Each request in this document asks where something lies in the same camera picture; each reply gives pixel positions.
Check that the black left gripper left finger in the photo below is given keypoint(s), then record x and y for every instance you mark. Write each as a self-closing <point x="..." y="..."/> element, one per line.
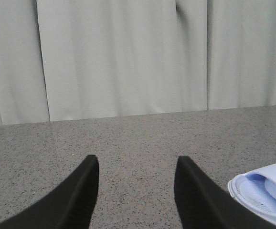
<point x="69" y="206"/>

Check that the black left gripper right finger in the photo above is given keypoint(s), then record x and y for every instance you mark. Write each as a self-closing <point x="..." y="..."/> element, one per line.
<point x="202" y="204"/>

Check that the light blue slipper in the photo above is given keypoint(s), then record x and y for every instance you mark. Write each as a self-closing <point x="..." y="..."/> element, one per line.
<point x="256" y="191"/>

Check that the pale green curtain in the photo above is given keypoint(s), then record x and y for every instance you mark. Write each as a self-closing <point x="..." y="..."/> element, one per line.
<point x="76" y="59"/>

